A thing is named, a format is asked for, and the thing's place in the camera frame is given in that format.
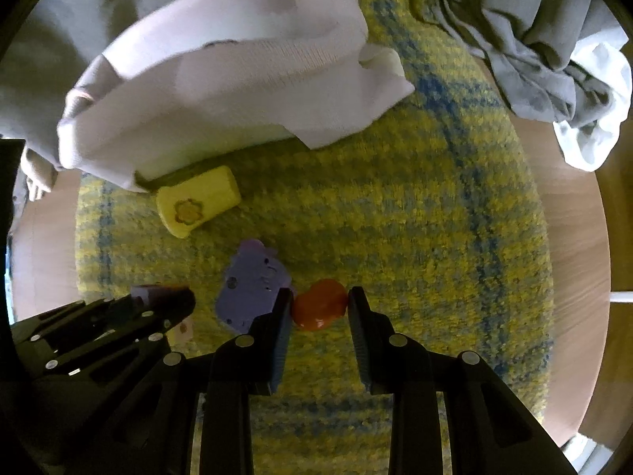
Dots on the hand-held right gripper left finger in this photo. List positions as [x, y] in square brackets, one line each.
[278, 351]

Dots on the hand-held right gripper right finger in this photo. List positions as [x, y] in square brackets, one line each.
[360, 351]

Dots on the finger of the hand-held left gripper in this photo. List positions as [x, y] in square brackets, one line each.
[109, 356]
[113, 314]

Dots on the lilac toy block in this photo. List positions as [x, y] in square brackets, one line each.
[146, 296]

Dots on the red toy block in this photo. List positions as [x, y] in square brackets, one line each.
[319, 307]

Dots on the purple animal toy block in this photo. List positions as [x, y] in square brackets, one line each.
[252, 282]

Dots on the yellow blue round rug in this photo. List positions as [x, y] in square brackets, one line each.
[420, 237]

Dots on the yellow flower print block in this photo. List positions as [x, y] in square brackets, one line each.
[198, 200]

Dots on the beige cloth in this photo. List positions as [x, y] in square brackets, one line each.
[37, 173]

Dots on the dark furniture edge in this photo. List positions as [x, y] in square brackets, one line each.
[10, 188]

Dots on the white folded cloth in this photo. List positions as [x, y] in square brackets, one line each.
[222, 94]

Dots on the grey blanket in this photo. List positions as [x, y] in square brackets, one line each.
[59, 49]

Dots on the white crumpled cloth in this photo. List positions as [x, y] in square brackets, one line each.
[598, 109]

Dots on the grey crumpled cloth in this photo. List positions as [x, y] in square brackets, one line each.
[519, 34]

